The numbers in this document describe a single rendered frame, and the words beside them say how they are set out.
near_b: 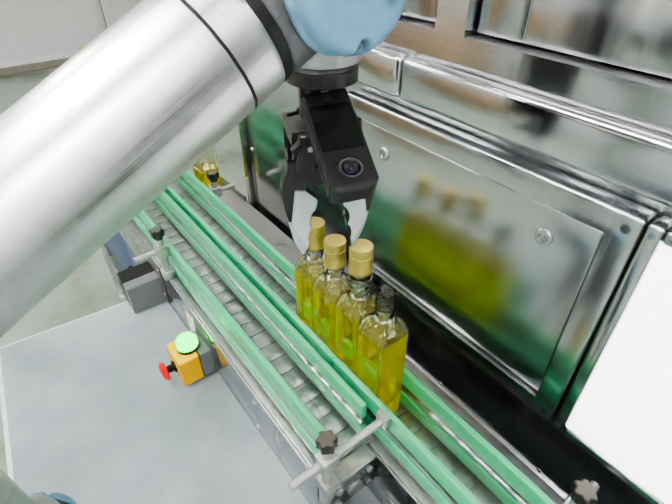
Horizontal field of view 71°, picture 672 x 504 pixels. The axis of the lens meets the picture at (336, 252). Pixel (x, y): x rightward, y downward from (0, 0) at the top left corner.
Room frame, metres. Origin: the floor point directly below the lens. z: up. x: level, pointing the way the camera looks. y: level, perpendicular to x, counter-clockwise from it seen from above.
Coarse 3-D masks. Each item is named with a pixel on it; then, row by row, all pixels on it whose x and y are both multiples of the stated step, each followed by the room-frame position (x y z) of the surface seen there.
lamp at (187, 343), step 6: (180, 336) 0.66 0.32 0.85; (186, 336) 0.66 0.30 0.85; (192, 336) 0.66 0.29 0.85; (180, 342) 0.65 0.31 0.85; (186, 342) 0.64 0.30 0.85; (192, 342) 0.65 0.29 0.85; (198, 342) 0.66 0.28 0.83; (180, 348) 0.64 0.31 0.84; (186, 348) 0.64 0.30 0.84; (192, 348) 0.64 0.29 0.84; (186, 354) 0.64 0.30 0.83
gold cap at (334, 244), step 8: (328, 240) 0.57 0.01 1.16; (336, 240) 0.57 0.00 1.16; (344, 240) 0.57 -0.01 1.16; (328, 248) 0.55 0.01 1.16; (336, 248) 0.55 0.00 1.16; (344, 248) 0.56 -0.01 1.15; (328, 256) 0.55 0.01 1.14; (336, 256) 0.55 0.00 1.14; (344, 256) 0.56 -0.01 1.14; (328, 264) 0.55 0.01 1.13; (336, 264) 0.55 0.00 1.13; (344, 264) 0.56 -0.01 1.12
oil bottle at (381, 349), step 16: (368, 320) 0.47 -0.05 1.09; (400, 320) 0.47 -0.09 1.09; (368, 336) 0.46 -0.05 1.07; (384, 336) 0.45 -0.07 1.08; (400, 336) 0.46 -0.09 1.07; (368, 352) 0.46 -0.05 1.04; (384, 352) 0.44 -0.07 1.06; (400, 352) 0.46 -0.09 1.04; (368, 368) 0.46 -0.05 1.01; (384, 368) 0.44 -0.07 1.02; (400, 368) 0.46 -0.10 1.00; (368, 384) 0.45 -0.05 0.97; (384, 384) 0.44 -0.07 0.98; (400, 384) 0.47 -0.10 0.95; (384, 400) 0.45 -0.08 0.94
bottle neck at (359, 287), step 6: (354, 276) 0.51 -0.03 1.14; (354, 282) 0.51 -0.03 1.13; (360, 282) 0.51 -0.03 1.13; (366, 282) 0.51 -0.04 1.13; (354, 288) 0.51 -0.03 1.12; (360, 288) 0.51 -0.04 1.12; (366, 288) 0.51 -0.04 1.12; (354, 294) 0.51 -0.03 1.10; (360, 294) 0.51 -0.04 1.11; (366, 294) 0.51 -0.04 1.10; (360, 300) 0.51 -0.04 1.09
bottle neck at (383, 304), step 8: (384, 288) 0.49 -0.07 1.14; (392, 288) 0.48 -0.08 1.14; (376, 296) 0.47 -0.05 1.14; (384, 296) 0.47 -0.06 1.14; (392, 296) 0.47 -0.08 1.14; (376, 304) 0.47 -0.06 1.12; (384, 304) 0.46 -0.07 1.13; (392, 304) 0.47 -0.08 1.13; (376, 312) 0.47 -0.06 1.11; (384, 312) 0.46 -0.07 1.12; (392, 312) 0.47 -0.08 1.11; (376, 320) 0.47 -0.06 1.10; (384, 320) 0.46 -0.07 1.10; (392, 320) 0.47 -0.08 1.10
